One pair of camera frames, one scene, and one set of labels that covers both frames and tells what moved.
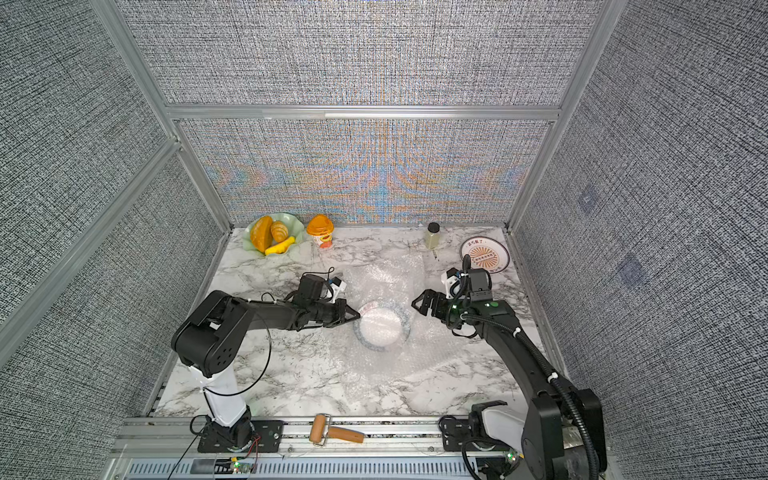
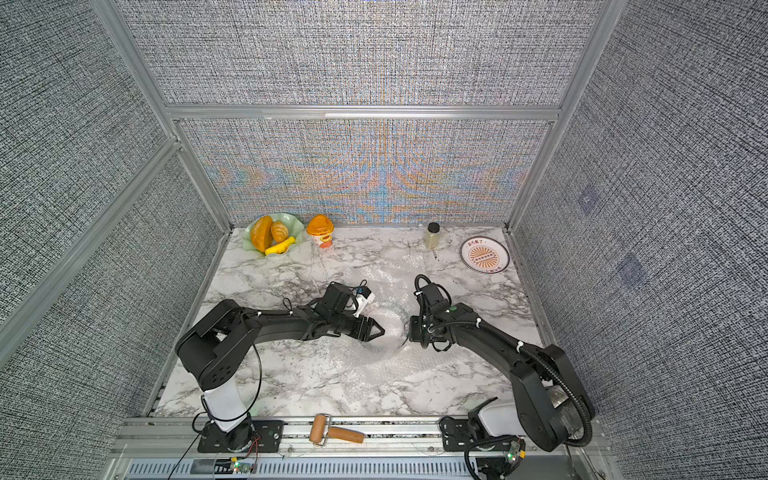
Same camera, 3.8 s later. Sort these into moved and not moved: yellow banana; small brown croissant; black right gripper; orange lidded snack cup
Moved: black right gripper
Not moved: small brown croissant; orange lidded snack cup; yellow banana
